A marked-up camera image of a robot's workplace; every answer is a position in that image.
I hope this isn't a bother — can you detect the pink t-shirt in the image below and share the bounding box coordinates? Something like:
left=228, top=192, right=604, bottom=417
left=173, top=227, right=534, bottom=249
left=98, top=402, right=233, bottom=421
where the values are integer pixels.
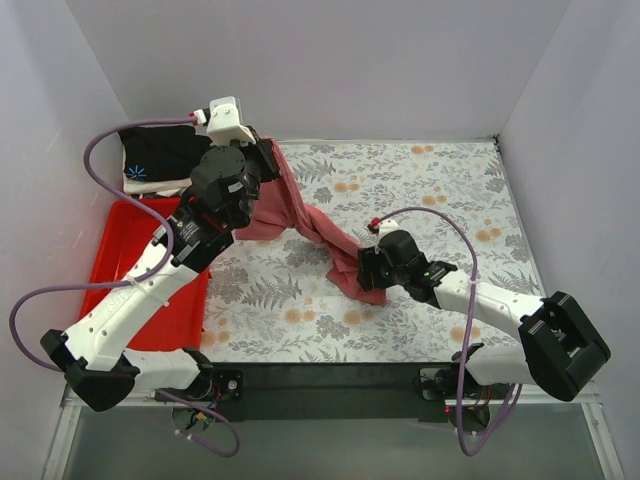
left=235, top=137, right=387, bottom=306

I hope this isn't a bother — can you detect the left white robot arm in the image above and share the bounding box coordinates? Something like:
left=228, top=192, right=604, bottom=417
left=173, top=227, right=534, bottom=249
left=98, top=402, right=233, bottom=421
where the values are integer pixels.
left=40, top=127, right=280, bottom=412

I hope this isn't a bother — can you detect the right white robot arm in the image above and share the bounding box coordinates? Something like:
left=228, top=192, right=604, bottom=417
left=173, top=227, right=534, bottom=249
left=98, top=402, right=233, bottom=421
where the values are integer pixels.
left=357, top=229, right=611, bottom=401

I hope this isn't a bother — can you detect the white folded t-shirt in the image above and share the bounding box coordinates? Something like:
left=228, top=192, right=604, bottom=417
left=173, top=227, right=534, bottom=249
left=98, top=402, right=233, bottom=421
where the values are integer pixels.
left=123, top=176, right=191, bottom=197

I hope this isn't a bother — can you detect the black folded t-shirt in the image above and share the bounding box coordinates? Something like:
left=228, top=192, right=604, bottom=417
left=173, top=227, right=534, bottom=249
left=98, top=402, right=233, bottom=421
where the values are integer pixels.
left=118, top=125, right=211, bottom=182

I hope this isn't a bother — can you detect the red plastic tray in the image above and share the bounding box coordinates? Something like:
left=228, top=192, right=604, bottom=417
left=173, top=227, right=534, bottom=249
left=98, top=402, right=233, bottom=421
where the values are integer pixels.
left=89, top=200, right=211, bottom=352

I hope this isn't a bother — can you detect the floral patterned table mat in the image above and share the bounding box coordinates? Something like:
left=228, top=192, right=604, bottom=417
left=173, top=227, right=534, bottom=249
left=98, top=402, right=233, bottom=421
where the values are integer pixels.
left=201, top=142, right=543, bottom=362

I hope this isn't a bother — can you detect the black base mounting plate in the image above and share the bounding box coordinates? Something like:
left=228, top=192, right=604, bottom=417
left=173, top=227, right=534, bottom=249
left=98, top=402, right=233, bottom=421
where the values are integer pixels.
left=201, top=362, right=459, bottom=423

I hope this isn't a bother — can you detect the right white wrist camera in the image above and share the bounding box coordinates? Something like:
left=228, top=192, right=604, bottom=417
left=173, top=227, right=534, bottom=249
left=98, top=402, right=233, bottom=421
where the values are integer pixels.
left=367, top=218, right=399, bottom=248

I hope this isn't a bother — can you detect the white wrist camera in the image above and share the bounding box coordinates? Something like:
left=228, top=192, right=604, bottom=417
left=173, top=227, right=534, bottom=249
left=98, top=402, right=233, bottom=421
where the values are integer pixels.
left=190, top=96, right=256, bottom=146
left=367, top=218, right=399, bottom=248

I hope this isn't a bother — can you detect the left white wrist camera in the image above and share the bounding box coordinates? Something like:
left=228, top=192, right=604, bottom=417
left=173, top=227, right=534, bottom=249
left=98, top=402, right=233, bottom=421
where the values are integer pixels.
left=190, top=96, right=256, bottom=146

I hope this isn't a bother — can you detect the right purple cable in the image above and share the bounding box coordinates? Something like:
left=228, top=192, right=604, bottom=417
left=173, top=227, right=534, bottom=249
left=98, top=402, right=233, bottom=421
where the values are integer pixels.
left=374, top=206, right=524, bottom=457

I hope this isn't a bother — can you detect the purple cable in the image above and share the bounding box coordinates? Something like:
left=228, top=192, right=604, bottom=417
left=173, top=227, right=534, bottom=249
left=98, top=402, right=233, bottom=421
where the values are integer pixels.
left=8, top=114, right=241, bottom=458
left=374, top=206, right=524, bottom=457

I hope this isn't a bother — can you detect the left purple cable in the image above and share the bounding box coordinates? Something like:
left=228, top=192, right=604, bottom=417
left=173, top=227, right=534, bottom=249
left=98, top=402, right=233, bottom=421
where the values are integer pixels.
left=8, top=114, right=241, bottom=458

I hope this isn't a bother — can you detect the aluminium frame rail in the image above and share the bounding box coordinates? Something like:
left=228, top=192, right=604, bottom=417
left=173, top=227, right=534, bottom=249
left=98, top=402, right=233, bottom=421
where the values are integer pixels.
left=447, top=387, right=625, bottom=479

